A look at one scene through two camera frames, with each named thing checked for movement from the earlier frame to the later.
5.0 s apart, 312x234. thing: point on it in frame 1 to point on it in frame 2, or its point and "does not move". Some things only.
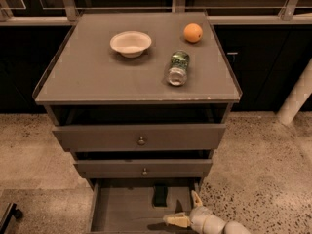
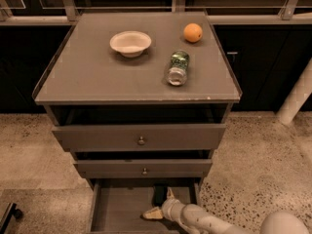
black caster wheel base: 9,212 does not move
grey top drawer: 139,137 does not move
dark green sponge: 160,195 does not move
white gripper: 197,216 to 170,208
